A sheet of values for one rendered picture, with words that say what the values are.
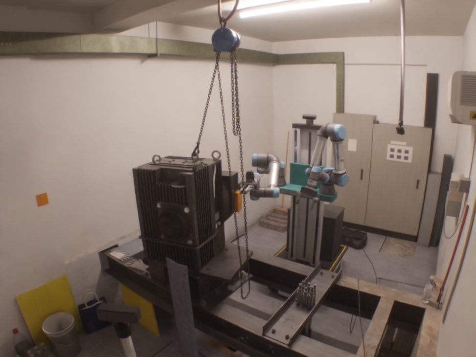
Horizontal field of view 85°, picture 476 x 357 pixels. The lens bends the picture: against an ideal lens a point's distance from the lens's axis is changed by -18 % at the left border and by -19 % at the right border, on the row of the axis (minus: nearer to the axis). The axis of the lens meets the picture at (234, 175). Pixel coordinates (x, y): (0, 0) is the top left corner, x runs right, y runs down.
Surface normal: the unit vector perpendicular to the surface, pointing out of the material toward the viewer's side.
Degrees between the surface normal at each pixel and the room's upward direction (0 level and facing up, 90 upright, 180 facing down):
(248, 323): 0
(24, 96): 90
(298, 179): 90
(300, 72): 90
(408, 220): 90
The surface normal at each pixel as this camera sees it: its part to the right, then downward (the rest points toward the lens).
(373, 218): -0.59, 0.23
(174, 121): 0.80, 0.14
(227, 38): -0.32, 0.30
